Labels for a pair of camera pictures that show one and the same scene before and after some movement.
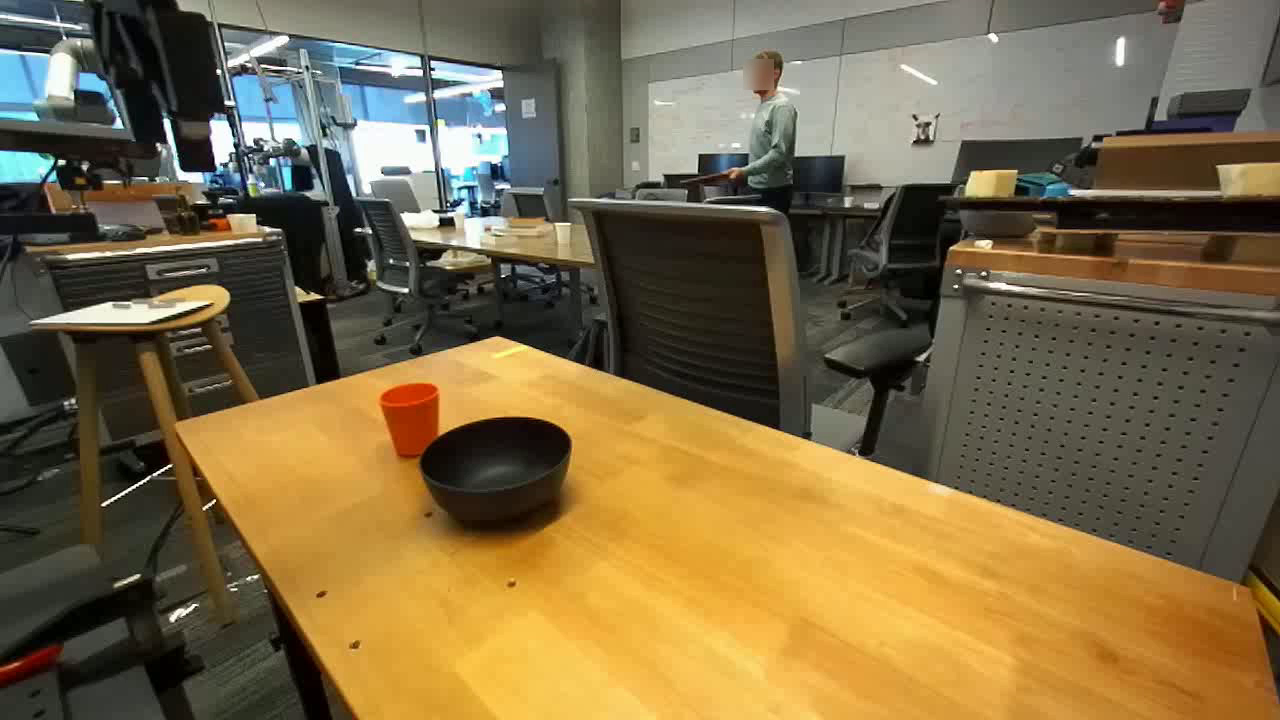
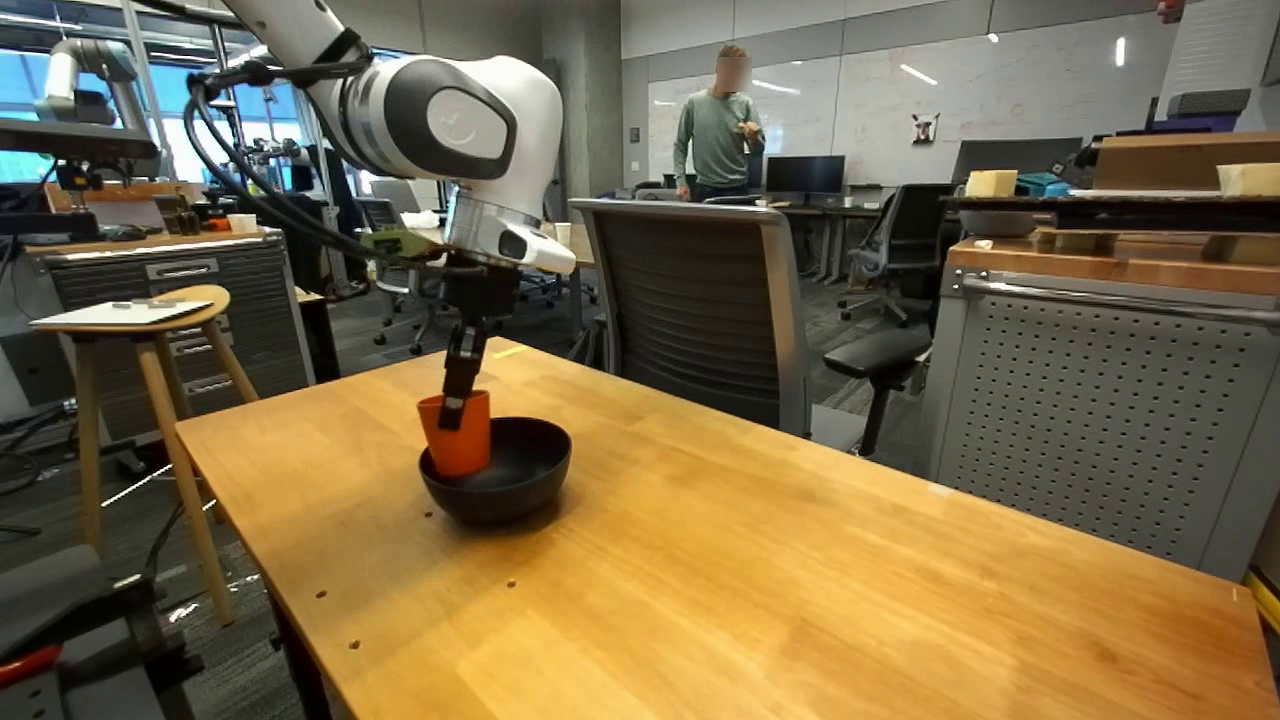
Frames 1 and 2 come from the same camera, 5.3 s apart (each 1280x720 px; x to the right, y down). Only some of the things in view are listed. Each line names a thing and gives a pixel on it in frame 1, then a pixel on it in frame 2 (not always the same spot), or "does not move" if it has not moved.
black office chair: (897, 265) does not move
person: (772, 133) → (718, 154)
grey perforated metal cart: (1128, 395) does not move
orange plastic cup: (414, 419) → (459, 454)
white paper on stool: (123, 313) does not move
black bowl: (502, 468) does not move
